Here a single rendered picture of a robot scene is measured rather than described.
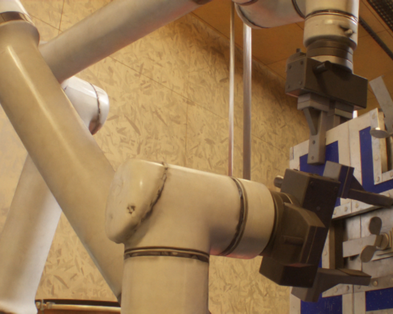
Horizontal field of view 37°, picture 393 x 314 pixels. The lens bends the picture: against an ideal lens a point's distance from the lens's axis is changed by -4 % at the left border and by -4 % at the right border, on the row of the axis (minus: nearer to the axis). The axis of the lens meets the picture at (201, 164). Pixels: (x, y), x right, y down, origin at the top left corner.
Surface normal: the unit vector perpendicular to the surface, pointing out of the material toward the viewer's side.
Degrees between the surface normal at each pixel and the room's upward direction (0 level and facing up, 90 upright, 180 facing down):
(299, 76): 90
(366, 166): 90
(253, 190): 57
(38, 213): 110
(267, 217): 98
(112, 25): 135
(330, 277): 115
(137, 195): 95
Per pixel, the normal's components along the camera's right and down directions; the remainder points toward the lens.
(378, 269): -0.87, -0.18
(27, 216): 0.05, -0.04
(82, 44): -0.44, 0.48
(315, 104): 0.48, -0.09
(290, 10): -0.44, 0.73
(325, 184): 0.44, 0.17
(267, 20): -0.16, 0.97
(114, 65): 0.79, -0.17
